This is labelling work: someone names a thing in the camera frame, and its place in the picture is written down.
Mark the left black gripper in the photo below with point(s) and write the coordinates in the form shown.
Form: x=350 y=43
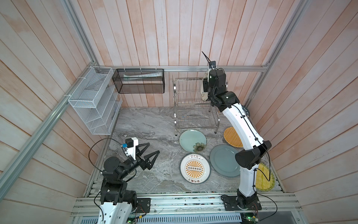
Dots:
x=147 y=164

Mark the stainless steel dish rack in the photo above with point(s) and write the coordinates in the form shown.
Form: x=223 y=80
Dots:
x=190 y=111

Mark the light green flower plate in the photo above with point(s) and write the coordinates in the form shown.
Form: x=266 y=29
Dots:
x=193 y=141

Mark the sunburst plate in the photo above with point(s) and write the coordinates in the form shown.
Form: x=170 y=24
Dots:
x=195 y=168

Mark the white plate with black emblem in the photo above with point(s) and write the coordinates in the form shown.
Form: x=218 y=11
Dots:
x=222 y=74

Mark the cream floral plate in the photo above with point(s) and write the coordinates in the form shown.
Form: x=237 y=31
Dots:
x=204 y=87

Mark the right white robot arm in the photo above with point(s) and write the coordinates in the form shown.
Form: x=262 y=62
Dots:
x=255 y=147

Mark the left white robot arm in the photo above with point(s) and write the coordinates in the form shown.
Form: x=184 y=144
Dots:
x=116 y=201

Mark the white plate with lettered rim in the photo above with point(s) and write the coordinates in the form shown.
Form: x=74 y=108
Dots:
x=247 y=113

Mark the orange woven plate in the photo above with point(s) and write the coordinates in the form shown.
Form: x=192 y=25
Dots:
x=232 y=138

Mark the grey green plain plate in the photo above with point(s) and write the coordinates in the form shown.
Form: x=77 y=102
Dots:
x=222 y=158

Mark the yellow woven plate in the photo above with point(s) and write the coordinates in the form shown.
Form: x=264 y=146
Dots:
x=265 y=180

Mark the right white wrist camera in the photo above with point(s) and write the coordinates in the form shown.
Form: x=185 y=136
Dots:
x=212 y=65

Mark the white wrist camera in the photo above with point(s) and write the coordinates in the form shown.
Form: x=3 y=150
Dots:
x=129 y=147
x=212 y=65

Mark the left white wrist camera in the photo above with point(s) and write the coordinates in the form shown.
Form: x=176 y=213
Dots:
x=129 y=147

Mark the horizontal aluminium wall rail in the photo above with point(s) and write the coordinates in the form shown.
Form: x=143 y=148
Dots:
x=231 y=68

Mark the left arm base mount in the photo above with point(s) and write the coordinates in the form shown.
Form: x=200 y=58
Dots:
x=141 y=205

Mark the white mesh wall shelf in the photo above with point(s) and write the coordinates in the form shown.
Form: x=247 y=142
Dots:
x=96 y=101

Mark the black mesh wall basket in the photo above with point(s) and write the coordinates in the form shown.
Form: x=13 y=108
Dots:
x=129 y=81

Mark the aluminium front rail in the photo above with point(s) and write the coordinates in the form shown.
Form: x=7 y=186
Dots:
x=193 y=203

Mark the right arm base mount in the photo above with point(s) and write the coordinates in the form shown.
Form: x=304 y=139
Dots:
x=240 y=202

